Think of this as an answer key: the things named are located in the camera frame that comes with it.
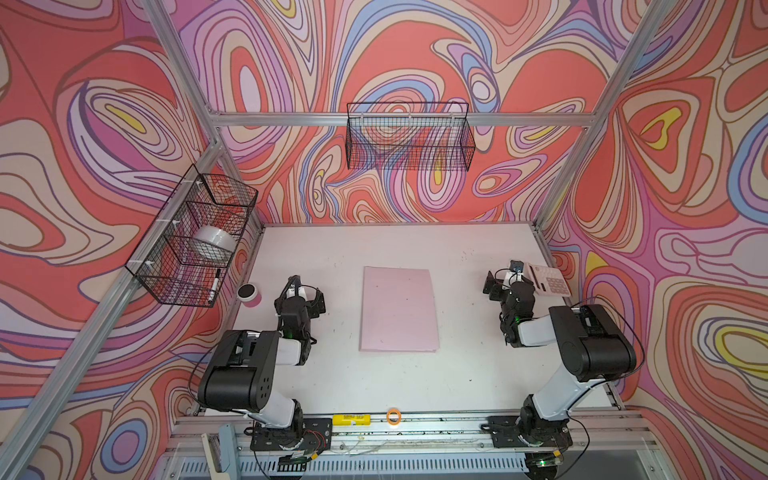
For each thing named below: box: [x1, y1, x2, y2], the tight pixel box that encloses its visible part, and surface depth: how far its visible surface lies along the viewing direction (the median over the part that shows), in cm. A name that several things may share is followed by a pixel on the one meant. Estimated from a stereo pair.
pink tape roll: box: [236, 282, 262, 308], surface depth 96 cm
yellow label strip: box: [332, 414, 371, 426], surface depth 76 cm
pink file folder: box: [359, 266, 440, 352], surface depth 98 cm
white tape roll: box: [193, 225, 238, 253], surface depth 75 cm
